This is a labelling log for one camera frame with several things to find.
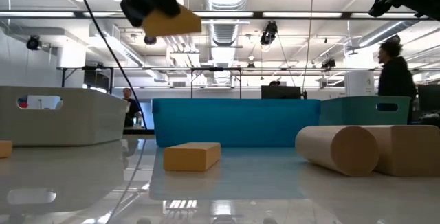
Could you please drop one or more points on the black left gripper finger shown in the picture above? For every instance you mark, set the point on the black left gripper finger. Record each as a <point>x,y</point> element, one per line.
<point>144,0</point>

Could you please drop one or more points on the yellow rectangular wooden block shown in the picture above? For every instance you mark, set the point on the yellow rectangular wooden block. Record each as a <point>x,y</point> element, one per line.
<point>190,157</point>
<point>172,24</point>

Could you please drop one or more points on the yellow wooden cube block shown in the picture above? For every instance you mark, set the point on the yellow wooden cube block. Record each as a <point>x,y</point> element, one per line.
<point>5,149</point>

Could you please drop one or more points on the natural wood cylinder block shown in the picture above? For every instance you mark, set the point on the natural wood cylinder block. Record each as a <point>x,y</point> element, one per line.
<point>343,152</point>

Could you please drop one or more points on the natural wood rectangular block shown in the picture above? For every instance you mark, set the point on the natural wood rectangular block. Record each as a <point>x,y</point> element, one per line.
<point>409,152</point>

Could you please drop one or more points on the person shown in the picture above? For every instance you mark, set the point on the person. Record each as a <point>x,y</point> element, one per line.
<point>274,83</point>
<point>395,76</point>
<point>130,109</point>

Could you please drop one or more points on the white plastic bin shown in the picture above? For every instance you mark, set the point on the white plastic bin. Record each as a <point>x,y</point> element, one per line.
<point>68,124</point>

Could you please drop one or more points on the blue plastic bin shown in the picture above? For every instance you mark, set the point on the blue plastic bin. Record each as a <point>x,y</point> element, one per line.
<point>233,121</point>

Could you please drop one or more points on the black computer monitor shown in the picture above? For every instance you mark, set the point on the black computer monitor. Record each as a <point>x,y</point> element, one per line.
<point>429,97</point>
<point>280,92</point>

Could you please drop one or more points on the white column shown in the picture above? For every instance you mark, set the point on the white column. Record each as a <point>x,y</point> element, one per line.
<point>359,83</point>

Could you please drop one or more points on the teal plastic bin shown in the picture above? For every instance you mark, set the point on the teal plastic bin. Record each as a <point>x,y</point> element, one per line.
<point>350,112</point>

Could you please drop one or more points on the black ceiling camera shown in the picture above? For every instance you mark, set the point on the black ceiling camera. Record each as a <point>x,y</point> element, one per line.
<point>269,33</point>
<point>33,42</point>
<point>150,40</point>

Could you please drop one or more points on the silver ventilation duct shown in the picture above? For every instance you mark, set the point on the silver ventilation duct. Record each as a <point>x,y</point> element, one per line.
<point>225,31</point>

